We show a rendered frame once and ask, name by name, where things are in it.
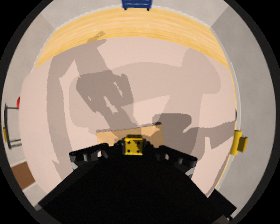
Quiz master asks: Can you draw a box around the tan square mat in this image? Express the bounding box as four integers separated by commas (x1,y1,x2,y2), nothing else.
96,124,164,148

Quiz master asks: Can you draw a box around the yellow die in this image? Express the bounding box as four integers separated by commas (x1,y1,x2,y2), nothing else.
125,134,143,155

